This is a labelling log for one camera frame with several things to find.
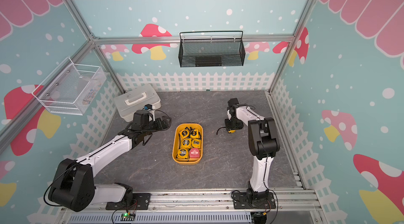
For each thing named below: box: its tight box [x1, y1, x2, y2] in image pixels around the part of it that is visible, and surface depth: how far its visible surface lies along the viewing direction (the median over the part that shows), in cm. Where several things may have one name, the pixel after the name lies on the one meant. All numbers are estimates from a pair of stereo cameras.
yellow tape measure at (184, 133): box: [178, 129, 190, 140], surface depth 96 cm
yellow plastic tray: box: [172, 123, 204, 166], surface depth 89 cm
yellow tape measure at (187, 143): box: [181, 138, 193, 149], surface depth 92 cm
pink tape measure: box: [189, 147, 200, 159], surface depth 89 cm
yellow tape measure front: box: [176, 147, 189, 160], surface depth 88 cm
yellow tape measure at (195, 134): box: [190, 129, 201, 140], surface depth 96 cm
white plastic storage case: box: [114, 83, 161, 122], surface depth 102 cm
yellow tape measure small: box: [191, 138, 201, 149], surface depth 93 cm
